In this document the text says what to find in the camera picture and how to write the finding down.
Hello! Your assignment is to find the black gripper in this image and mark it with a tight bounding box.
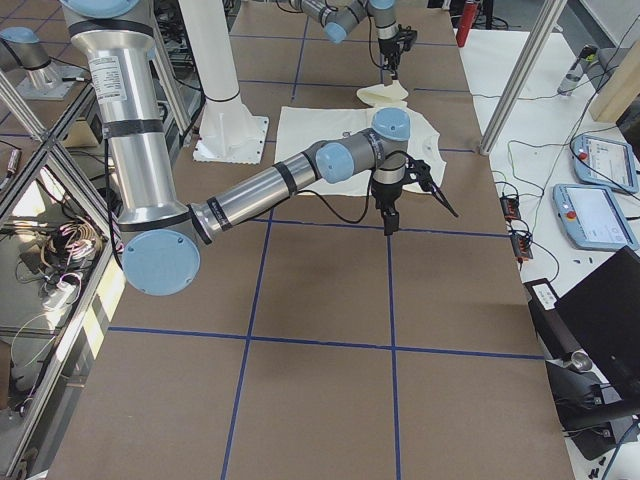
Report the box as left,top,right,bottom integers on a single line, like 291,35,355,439
371,167,405,236
377,24,418,80

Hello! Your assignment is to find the cream long-sleeve cat shirt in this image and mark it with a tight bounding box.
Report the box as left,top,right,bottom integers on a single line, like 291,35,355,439
274,79,446,196

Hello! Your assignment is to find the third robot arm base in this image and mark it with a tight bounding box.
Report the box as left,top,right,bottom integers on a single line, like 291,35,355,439
1,27,86,100

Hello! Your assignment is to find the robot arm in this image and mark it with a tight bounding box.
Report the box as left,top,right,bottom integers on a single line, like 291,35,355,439
63,1,411,296
276,0,417,81

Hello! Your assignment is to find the red fire extinguisher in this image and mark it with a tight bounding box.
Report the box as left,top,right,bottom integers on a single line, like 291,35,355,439
456,0,477,48

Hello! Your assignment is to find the upper orange adapter box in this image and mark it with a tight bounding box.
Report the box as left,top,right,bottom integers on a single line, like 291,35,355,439
500,196,521,221

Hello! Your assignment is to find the orange adapter box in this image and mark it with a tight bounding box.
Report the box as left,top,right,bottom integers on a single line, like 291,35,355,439
500,196,521,221
510,232,533,263

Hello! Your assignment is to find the lower orange adapter box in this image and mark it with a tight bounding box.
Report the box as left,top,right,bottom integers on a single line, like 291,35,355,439
510,232,533,263

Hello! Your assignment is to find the handheld scanner on stand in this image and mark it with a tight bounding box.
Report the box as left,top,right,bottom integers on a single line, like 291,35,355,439
557,44,599,96

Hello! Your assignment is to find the lower teach pendant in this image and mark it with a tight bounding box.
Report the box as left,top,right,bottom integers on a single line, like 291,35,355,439
552,184,639,251

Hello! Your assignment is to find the teach pendant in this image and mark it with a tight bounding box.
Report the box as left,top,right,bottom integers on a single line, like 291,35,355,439
552,184,639,251
570,134,639,194

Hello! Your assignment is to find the upper teach pendant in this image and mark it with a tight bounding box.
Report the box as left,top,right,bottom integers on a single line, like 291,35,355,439
570,134,639,194

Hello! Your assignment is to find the aluminium frame post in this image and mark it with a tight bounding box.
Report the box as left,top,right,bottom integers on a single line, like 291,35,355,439
479,0,567,156

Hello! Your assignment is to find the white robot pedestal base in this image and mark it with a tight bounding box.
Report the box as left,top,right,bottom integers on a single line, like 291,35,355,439
179,0,269,164

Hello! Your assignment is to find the bundle of cables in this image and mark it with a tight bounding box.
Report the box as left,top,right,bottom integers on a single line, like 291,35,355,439
14,219,109,311

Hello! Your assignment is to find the aluminium frame rack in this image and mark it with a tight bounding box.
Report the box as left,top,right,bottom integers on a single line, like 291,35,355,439
0,49,206,479

